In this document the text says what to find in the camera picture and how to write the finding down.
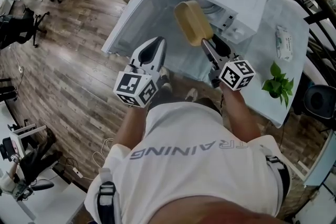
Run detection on person's shoe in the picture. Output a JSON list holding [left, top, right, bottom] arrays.
[[184, 87, 199, 102], [159, 66, 173, 93]]

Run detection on person's left shoe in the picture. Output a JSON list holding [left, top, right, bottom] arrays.
[[159, 66, 173, 93]]

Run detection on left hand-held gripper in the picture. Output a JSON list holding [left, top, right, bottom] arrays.
[[113, 36, 168, 109]]

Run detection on person's dark trousers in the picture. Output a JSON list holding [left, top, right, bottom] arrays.
[[194, 97, 223, 116]]

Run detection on person's white t-shirt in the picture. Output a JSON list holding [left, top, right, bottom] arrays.
[[83, 101, 292, 224]]

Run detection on green potted plant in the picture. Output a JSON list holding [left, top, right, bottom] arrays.
[[260, 60, 295, 110]]

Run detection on person's left forearm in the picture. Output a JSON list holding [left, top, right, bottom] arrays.
[[112, 104, 150, 152]]

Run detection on white wet wipes packet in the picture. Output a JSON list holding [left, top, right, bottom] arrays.
[[274, 24, 295, 62]]

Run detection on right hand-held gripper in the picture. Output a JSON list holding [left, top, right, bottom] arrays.
[[200, 33, 257, 92]]

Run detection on grey right shoulder strap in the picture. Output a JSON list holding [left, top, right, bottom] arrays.
[[264, 154, 290, 209]]

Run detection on grey shoulder strap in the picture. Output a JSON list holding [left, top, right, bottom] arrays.
[[264, 154, 290, 209], [96, 167, 119, 224]]

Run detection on black round chair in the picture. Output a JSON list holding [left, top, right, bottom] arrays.
[[303, 84, 336, 119]]

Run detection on person's right shoe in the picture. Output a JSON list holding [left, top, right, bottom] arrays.
[[184, 87, 199, 102]]

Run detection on yellow food container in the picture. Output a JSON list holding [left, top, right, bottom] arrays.
[[173, 0, 214, 48]]

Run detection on white desk frame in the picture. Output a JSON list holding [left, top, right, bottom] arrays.
[[8, 124, 48, 151]]

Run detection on white cable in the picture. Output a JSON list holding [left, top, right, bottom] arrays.
[[91, 137, 115, 167]]

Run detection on person's right forearm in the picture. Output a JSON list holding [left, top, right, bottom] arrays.
[[221, 85, 264, 145]]

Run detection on grey left shoulder strap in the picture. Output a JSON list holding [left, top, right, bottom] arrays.
[[96, 167, 119, 224]]

